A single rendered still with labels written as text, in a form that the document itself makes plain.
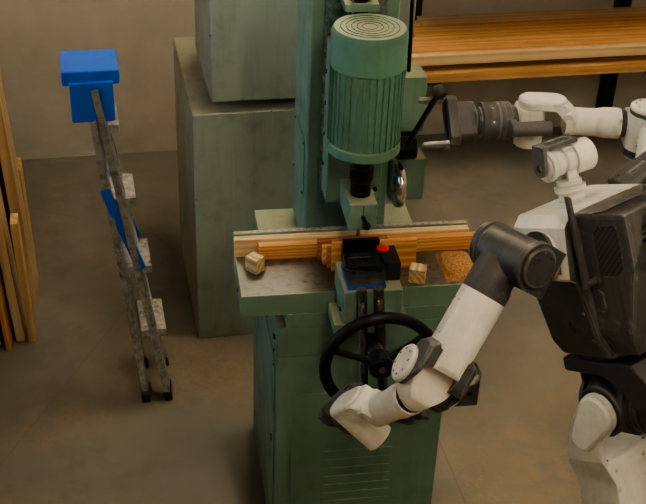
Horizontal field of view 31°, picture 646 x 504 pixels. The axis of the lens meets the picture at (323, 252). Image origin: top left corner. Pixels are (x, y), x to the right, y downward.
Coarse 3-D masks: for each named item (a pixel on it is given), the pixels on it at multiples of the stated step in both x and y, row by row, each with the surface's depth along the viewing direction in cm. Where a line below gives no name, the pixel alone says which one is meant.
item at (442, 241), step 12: (312, 240) 288; (420, 240) 291; (432, 240) 291; (444, 240) 292; (456, 240) 292; (468, 240) 293; (264, 252) 286; (276, 252) 286; (288, 252) 287; (300, 252) 287; (312, 252) 288
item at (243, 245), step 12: (396, 228) 292; (408, 228) 292; (420, 228) 293; (432, 228) 293; (444, 228) 293; (456, 228) 293; (468, 228) 294; (240, 240) 285; (252, 240) 286; (264, 240) 286; (276, 240) 287; (288, 240) 287; (300, 240) 288; (240, 252) 287
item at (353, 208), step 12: (348, 180) 288; (348, 192) 283; (372, 192) 283; (348, 204) 279; (360, 204) 278; (372, 204) 278; (348, 216) 280; (360, 216) 280; (372, 216) 280; (348, 228) 281; (360, 228) 281
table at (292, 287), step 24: (240, 264) 285; (288, 264) 286; (312, 264) 286; (432, 264) 288; (240, 288) 276; (264, 288) 276; (288, 288) 277; (312, 288) 277; (408, 288) 279; (432, 288) 280; (456, 288) 281; (240, 312) 277; (264, 312) 276; (288, 312) 277; (312, 312) 279; (336, 312) 274
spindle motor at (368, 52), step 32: (352, 32) 255; (384, 32) 256; (352, 64) 255; (384, 64) 255; (352, 96) 260; (384, 96) 259; (352, 128) 264; (384, 128) 264; (352, 160) 268; (384, 160) 269
